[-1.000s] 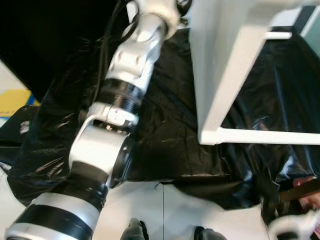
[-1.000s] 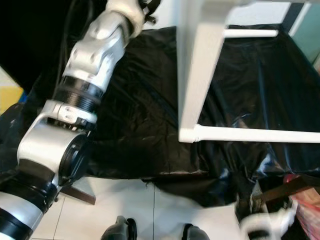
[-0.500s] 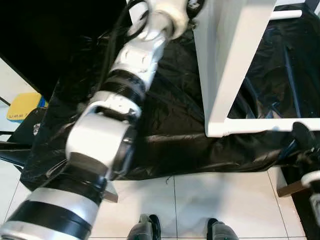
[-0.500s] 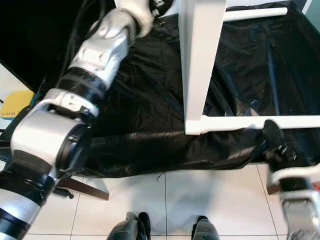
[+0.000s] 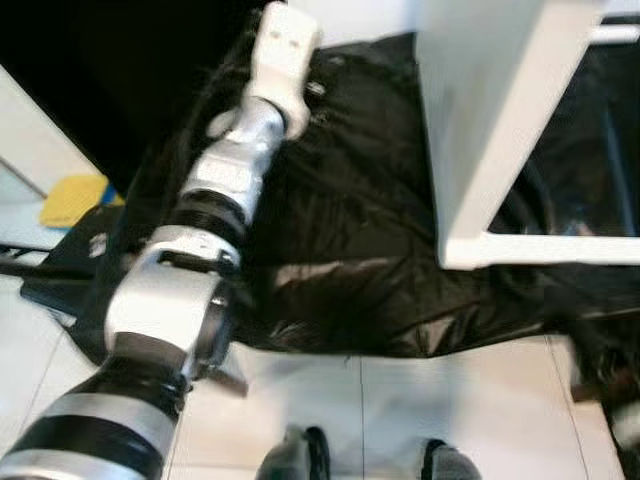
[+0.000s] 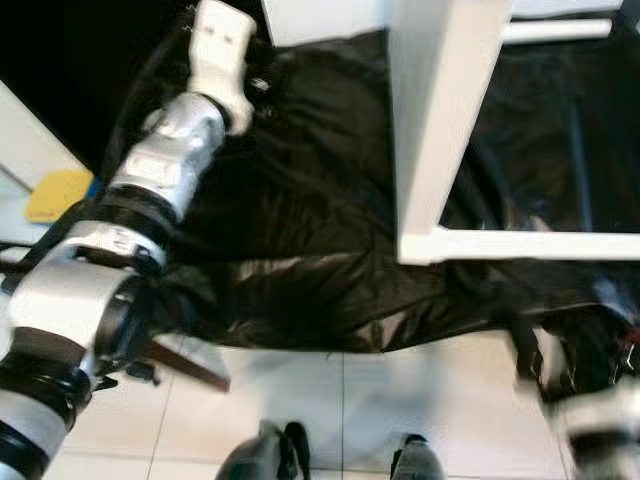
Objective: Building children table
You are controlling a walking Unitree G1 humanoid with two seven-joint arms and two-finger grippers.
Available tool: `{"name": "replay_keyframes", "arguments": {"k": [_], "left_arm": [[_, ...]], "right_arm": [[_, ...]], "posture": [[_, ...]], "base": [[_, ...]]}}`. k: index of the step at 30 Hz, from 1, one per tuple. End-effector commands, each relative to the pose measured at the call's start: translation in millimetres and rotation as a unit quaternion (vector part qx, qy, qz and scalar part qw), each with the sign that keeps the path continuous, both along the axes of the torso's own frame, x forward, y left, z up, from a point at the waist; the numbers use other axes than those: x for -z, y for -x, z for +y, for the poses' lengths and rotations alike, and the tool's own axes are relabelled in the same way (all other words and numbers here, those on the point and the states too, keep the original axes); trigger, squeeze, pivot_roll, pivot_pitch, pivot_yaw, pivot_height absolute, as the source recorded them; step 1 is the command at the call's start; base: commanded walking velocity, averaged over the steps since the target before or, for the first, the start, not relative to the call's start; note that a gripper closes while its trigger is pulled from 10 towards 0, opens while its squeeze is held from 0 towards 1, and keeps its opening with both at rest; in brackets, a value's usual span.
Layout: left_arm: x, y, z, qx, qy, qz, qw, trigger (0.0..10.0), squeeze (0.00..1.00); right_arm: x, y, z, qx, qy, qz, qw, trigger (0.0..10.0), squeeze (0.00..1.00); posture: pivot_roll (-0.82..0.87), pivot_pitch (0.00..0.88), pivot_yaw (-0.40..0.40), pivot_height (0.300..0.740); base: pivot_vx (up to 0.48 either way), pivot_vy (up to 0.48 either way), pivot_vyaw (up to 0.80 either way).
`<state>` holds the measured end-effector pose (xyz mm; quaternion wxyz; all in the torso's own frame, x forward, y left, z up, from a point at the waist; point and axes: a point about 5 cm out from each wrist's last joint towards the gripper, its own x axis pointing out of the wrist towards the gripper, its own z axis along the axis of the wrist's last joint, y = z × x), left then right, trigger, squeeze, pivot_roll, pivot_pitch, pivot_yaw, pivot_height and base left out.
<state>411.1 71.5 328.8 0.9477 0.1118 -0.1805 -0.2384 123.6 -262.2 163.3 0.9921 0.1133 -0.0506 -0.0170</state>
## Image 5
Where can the silver robot left leg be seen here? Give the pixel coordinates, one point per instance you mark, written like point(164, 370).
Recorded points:
point(295, 460)

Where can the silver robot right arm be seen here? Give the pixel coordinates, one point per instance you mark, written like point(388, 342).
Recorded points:
point(625, 440)

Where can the black bag with white label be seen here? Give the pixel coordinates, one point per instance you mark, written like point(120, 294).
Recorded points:
point(60, 280)

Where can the yellow blue foam mat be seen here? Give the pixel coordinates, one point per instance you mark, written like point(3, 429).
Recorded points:
point(75, 200)

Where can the brown wooden table leg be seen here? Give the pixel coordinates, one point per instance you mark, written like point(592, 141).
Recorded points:
point(232, 378)

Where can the black shiny table cloth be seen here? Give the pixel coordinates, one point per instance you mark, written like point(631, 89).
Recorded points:
point(350, 200)

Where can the white plastic children table top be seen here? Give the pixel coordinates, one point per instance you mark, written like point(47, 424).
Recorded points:
point(490, 120)

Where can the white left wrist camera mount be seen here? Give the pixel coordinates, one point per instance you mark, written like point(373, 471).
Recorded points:
point(285, 50)

